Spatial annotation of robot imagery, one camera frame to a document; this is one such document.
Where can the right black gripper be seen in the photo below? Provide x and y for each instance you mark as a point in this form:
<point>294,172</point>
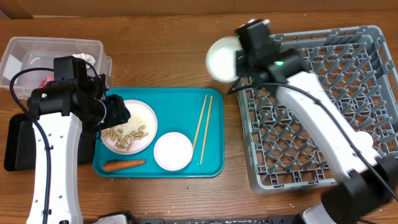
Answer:
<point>245,62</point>

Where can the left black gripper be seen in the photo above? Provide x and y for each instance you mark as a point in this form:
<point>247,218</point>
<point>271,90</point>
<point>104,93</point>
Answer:
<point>119,112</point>

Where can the white bowl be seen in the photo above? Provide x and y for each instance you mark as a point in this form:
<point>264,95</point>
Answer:
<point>220,59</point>

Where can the white tissue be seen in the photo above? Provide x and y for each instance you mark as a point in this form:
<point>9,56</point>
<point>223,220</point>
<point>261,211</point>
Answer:
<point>86,57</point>

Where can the pink-white bowl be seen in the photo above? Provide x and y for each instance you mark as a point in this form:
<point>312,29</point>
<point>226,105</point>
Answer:
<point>173,151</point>

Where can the red snack wrapper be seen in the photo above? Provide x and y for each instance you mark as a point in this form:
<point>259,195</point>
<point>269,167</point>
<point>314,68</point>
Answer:
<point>45,81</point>

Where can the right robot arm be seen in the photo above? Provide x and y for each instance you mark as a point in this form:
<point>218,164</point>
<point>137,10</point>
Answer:
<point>365,180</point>

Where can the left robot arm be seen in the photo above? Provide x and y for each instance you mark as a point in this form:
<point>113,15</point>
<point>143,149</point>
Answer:
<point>58,112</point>

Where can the rice pile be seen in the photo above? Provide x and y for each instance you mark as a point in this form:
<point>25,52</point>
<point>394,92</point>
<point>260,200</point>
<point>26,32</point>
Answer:
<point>133,124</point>

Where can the peanut shells pile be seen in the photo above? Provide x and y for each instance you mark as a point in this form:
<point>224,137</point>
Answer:
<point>116,140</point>

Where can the white round plate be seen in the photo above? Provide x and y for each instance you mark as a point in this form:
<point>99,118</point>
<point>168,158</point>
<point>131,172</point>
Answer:
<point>146,112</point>

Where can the orange carrot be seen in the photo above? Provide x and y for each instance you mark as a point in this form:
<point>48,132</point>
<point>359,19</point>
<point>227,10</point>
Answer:
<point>112,166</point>

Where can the teal serving tray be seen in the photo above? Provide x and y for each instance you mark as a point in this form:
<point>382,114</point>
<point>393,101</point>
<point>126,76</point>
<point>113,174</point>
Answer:
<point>177,110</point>

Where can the grey dish rack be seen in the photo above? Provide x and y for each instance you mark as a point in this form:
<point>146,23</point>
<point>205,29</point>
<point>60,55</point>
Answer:
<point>356,71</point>

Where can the black plastic bin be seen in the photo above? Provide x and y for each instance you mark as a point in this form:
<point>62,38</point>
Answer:
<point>20,148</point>

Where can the clear plastic bin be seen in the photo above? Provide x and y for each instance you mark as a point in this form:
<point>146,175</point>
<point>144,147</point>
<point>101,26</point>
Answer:
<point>31,52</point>

